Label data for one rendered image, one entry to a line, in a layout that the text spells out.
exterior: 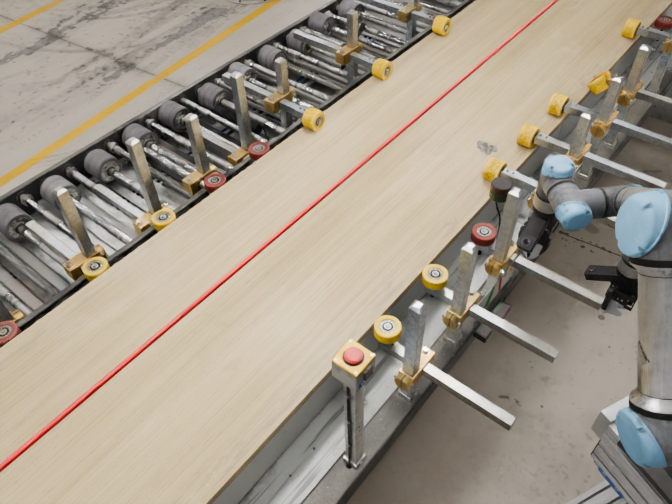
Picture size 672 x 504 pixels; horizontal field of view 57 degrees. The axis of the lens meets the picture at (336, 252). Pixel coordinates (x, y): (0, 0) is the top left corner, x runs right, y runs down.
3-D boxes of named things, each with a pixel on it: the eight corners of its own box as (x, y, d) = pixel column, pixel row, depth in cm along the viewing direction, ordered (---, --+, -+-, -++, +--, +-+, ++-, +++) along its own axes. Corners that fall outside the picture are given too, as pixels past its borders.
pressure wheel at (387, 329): (396, 334, 186) (398, 311, 178) (402, 356, 181) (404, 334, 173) (370, 338, 186) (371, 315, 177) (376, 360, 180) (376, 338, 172)
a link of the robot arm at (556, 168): (551, 176, 149) (539, 153, 155) (541, 207, 158) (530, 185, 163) (582, 172, 150) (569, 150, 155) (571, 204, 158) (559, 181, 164)
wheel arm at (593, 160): (663, 189, 207) (667, 181, 205) (660, 195, 206) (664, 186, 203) (528, 135, 229) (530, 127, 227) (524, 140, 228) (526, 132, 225)
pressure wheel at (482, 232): (495, 252, 208) (501, 228, 200) (483, 266, 204) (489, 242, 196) (475, 241, 212) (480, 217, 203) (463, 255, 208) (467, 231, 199)
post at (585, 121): (560, 216, 238) (595, 112, 202) (556, 221, 236) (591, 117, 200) (551, 212, 239) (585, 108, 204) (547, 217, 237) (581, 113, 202)
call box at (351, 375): (375, 373, 138) (376, 354, 132) (356, 395, 134) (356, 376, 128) (351, 357, 141) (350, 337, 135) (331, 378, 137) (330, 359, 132)
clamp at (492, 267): (517, 254, 204) (520, 244, 200) (497, 279, 197) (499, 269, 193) (502, 247, 206) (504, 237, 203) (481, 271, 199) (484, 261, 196)
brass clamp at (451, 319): (479, 305, 192) (482, 295, 188) (457, 333, 185) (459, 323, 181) (462, 295, 194) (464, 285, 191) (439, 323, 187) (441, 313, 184)
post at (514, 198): (497, 293, 211) (525, 189, 175) (492, 300, 209) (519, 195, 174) (488, 288, 212) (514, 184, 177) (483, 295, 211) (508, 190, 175)
